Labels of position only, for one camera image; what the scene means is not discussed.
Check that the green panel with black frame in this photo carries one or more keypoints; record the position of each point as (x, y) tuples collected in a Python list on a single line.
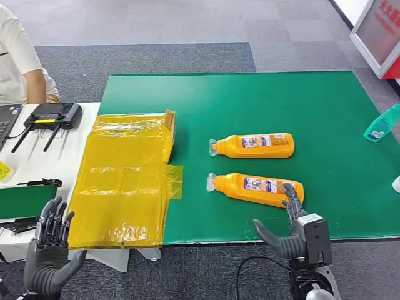
[(25, 200)]

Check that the person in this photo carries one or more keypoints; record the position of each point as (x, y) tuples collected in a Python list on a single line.
[(12, 49)]

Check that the red and white sign stand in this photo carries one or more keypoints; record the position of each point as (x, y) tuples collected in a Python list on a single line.
[(378, 33)]

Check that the black bracket stand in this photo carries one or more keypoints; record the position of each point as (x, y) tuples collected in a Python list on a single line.
[(22, 225)]

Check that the teal plastic bottle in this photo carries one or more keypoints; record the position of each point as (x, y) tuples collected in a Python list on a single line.
[(380, 126)]

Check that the person's forearm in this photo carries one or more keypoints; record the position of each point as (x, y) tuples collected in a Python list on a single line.
[(35, 87)]

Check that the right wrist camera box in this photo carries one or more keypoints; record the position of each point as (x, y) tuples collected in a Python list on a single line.
[(315, 240)]

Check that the white rounded object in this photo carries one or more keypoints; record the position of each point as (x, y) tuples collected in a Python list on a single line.
[(397, 184)]

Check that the dark laptop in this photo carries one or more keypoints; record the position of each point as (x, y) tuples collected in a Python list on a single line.
[(7, 120)]

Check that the white table leg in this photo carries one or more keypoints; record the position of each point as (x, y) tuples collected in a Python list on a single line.
[(118, 258)]

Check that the black remote controller with antennas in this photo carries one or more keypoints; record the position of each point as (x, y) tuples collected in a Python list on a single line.
[(53, 114)]

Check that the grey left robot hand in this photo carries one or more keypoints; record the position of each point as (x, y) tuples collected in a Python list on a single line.
[(47, 269)]

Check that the orange bottle with clear cap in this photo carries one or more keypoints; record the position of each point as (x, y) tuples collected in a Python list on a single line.
[(234, 148), (234, 187)]

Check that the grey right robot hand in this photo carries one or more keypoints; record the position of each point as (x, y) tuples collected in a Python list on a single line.
[(289, 247)]

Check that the cardboard box in yellow tape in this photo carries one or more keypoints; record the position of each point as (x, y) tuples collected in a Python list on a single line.
[(124, 186)]

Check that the clear bag with yellow label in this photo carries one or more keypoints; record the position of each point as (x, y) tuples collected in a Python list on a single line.
[(4, 170)]

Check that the green table mat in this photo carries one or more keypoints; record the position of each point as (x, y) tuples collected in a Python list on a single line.
[(250, 103)]

